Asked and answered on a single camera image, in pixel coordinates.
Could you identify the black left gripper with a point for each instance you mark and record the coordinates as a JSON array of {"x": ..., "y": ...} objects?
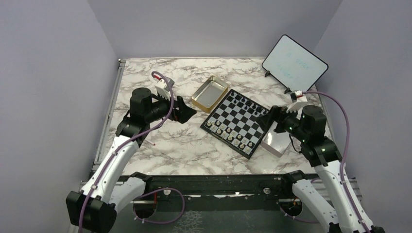
[{"x": 184, "y": 113}]

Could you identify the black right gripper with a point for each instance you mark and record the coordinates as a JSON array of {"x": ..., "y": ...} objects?
[{"x": 275, "y": 113}]

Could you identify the yellow metal tin box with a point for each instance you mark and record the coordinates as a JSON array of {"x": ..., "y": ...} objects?
[{"x": 208, "y": 95}]

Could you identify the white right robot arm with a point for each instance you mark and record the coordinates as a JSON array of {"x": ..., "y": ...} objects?
[{"x": 343, "y": 213}]

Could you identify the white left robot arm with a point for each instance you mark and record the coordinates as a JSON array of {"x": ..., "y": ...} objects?
[{"x": 96, "y": 206}]

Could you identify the silver metal tin lid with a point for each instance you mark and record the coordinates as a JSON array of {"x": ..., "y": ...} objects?
[{"x": 276, "y": 143}]

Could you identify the black and white chessboard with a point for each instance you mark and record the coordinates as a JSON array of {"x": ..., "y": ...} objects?
[{"x": 242, "y": 121}]

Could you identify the small whiteboard on stand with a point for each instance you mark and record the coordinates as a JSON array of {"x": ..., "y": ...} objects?
[{"x": 294, "y": 66}]

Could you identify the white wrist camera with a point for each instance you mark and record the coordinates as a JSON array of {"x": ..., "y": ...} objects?
[
  {"x": 299, "y": 100},
  {"x": 162, "y": 88}
]

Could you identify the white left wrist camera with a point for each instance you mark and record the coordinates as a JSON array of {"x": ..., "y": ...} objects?
[{"x": 162, "y": 88}]

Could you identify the aluminium frame rail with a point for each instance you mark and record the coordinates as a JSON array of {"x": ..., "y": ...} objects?
[{"x": 109, "y": 115}]

